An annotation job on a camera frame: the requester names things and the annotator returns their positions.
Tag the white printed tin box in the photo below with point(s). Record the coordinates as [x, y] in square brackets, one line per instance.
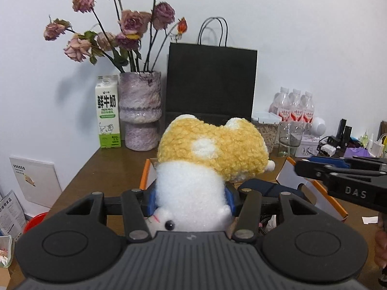
[308, 146]

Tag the black power adapters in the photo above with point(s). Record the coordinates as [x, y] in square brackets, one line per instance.
[344, 134]

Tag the purple tissue pack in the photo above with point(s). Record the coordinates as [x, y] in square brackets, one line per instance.
[358, 151]

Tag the small white paper slip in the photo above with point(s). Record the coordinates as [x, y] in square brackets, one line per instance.
[369, 220]

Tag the white green milk carton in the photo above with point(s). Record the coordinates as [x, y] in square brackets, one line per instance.
[108, 111]

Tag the navy glasses case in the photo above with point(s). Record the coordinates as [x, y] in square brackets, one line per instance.
[272, 187]

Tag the yellow white plush toy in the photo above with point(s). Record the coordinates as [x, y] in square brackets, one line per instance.
[211, 157]

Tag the wooden desktop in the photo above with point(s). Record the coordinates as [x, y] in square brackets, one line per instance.
[99, 172]

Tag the orange-edged cardboard box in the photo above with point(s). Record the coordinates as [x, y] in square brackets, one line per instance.
[288, 175]

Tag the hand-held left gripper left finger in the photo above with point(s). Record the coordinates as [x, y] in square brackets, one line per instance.
[136, 214]

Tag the stack of printed papers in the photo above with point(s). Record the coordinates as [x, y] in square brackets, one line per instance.
[10, 214]

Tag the black paper bag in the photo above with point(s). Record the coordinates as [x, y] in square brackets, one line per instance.
[211, 81]

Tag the small cosmetic bottles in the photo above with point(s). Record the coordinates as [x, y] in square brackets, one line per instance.
[367, 137]

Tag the clear glass cup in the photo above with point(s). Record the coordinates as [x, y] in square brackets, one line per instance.
[288, 140]

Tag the white charger plug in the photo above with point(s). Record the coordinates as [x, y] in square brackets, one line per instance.
[328, 150]

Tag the person's right hand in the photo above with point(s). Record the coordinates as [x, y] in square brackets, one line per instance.
[381, 247]

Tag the white booklet against wall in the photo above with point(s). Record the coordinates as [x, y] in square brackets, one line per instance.
[36, 184]

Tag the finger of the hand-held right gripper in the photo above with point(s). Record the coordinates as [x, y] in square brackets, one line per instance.
[314, 169]
[329, 159]

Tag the clear seed container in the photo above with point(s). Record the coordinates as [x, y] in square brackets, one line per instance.
[269, 130]

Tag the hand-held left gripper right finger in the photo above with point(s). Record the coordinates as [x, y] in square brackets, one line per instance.
[249, 214]

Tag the red plastic basin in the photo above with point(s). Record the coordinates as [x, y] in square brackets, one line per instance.
[34, 222]

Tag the clear red-label water bottle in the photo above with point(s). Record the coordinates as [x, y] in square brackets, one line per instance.
[295, 107]
[279, 105]
[308, 108]

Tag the purple ceramic vase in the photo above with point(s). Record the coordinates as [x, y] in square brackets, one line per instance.
[140, 111]

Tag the dried pink rose bouquet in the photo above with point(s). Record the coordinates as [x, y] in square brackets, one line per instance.
[130, 24]

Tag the white round device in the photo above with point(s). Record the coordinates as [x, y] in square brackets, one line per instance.
[317, 127]

